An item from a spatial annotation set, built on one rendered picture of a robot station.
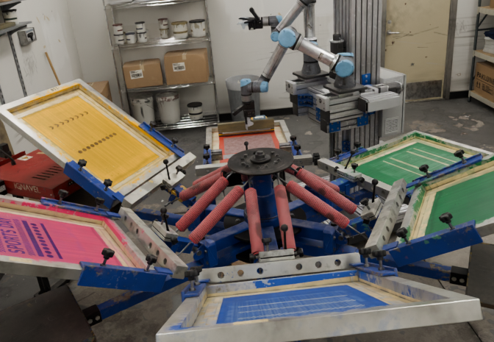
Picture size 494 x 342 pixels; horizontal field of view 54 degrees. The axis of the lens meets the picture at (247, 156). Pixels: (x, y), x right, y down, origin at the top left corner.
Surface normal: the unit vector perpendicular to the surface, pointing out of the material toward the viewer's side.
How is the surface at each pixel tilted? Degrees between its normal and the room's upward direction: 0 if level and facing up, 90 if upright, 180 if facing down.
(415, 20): 90
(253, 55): 90
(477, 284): 0
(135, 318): 0
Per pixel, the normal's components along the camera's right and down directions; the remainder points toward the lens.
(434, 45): 0.07, 0.39
